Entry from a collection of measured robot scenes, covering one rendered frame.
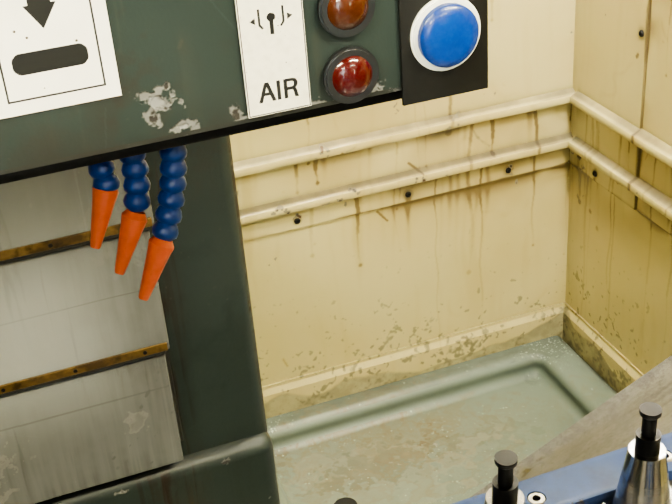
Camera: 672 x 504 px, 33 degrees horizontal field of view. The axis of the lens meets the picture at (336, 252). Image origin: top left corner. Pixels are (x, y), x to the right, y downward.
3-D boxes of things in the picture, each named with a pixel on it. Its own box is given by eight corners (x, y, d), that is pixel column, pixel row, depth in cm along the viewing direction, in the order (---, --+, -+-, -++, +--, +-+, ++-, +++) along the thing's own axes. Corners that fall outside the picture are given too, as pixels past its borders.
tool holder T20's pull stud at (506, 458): (511, 486, 75) (513, 446, 73) (522, 503, 73) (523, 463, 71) (488, 492, 74) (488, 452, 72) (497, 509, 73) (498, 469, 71)
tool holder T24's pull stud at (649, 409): (647, 438, 78) (651, 398, 76) (665, 451, 77) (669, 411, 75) (629, 447, 77) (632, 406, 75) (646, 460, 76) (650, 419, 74)
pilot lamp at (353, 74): (377, 95, 52) (375, 50, 51) (333, 105, 51) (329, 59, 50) (372, 91, 52) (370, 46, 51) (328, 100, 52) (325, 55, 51)
